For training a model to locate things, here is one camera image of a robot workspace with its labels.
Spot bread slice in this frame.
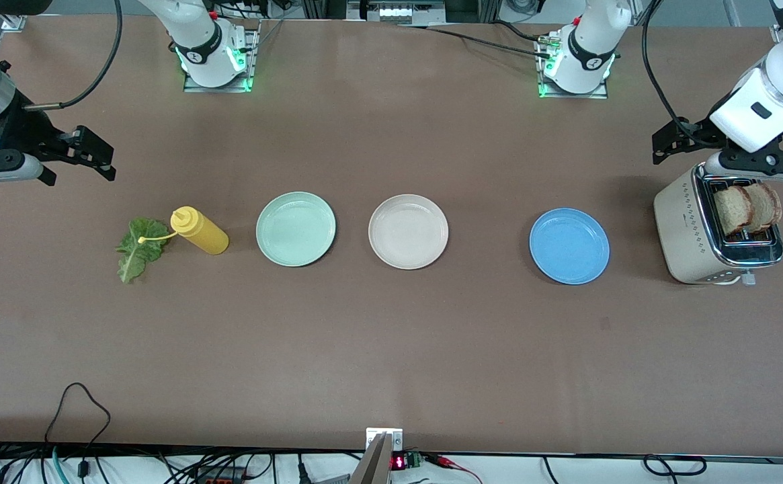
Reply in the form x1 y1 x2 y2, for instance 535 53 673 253
712 185 755 237
744 181 783 234

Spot green lettuce leaf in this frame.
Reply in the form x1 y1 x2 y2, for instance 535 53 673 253
116 216 171 284

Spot yellow mustard squeeze bottle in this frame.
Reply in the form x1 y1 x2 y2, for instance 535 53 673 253
138 206 230 255

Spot blue plate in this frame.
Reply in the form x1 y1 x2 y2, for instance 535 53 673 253
530 208 611 285

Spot mint green plate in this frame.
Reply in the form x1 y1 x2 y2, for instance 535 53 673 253
256 192 337 268

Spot beige plate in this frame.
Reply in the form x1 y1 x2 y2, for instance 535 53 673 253
368 194 450 270

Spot beige chrome toaster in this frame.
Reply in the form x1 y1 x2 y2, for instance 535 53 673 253
653 161 783 286

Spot red clip leads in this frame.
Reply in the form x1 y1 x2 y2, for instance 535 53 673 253
423 453 485 484

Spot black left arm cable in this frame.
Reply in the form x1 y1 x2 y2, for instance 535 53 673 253
641 0 711 145

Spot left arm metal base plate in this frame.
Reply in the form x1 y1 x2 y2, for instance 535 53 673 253
536 34 610 100

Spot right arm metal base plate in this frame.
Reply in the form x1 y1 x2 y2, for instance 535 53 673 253
183 19 259 93

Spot short black table cable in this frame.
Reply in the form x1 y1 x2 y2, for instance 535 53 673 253
489 19 550 44

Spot long black table cable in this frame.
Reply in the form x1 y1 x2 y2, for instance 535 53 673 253
398 23 554 60

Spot aluminium frame with lights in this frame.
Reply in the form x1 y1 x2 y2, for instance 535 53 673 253
300 0 503 26

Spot black cable with ferrite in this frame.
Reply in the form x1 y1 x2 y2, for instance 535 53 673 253
43 382 112 479

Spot coiled black cable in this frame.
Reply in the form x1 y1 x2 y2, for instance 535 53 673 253
643 454 708 477

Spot silver camera mount bracket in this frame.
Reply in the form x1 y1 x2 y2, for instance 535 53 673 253
349 428 404 484

